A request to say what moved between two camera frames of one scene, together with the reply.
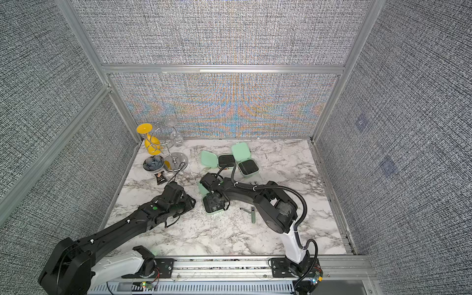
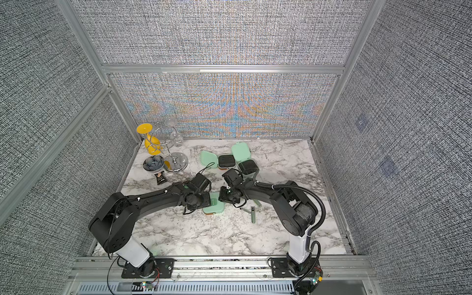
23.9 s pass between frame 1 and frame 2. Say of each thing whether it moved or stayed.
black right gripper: moved
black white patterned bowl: stayed
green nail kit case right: stayed
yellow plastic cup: stayed
